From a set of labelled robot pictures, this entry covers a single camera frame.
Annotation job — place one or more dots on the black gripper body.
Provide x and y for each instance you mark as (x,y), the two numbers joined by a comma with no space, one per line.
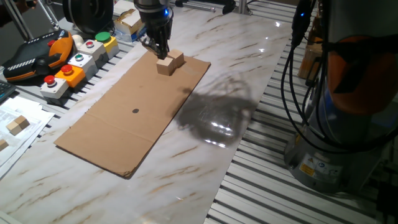
(158,25)

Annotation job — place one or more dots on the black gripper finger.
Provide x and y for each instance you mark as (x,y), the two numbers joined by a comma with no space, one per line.
(163,49)
(149,43)

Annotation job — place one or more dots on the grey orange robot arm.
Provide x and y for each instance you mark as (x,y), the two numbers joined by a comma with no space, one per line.
(357,81)

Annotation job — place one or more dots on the blue flat box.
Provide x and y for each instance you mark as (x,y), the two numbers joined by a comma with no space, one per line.
(132,36)

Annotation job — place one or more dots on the cardboard box white label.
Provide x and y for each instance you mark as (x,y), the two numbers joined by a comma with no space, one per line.
(129,21)

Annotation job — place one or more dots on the yellow box green mushroom button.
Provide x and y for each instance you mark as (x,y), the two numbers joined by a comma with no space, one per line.
(110,45)

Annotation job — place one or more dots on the white flat box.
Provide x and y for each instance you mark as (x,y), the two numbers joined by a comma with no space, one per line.
(122,7)

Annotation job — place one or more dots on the white box small red button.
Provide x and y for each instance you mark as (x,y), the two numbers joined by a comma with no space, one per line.
(93,49)

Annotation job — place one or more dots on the black filament spool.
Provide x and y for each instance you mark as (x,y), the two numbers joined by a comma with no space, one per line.
(88,14)

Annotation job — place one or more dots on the white box green button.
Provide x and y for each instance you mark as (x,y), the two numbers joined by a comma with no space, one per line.
(84,63)

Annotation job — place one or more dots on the white round object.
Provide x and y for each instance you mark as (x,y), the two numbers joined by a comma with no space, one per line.
(77,40)

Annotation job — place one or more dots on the orange box red button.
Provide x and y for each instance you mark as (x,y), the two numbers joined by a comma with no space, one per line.
(73,77)

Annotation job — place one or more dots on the brown cardboard sheet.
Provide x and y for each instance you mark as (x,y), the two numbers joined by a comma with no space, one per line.
(124,130)

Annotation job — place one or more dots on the thin silver rod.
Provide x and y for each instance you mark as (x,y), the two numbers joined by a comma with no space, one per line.
(49,15)

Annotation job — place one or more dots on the white box red mushroom button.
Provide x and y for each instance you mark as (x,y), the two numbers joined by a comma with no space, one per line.
(54,88)

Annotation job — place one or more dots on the black orange teach pendant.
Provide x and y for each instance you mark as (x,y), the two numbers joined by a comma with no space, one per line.
(34,59)

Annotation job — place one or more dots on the marble pattern sheet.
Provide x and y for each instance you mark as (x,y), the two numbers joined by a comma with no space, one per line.
(192,174)

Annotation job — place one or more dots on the dark slanted metal bar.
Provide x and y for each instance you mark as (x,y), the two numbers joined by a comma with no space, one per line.
(19,21)

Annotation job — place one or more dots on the black connector blue light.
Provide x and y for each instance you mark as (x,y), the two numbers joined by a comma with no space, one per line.
(301,21)

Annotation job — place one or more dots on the small brown wooden cube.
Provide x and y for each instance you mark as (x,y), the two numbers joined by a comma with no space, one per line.
(23,122)

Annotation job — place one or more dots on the black keyboard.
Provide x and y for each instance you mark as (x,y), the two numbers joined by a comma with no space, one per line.
(6,90)

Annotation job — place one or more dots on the small pale wooden cube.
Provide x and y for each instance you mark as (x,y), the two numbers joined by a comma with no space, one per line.
(14,128)

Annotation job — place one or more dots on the printed paper sheets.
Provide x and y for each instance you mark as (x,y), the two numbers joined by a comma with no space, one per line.
(21,146)

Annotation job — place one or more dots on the slanted aluminium post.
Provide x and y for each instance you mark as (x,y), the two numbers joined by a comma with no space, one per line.
(244,6)

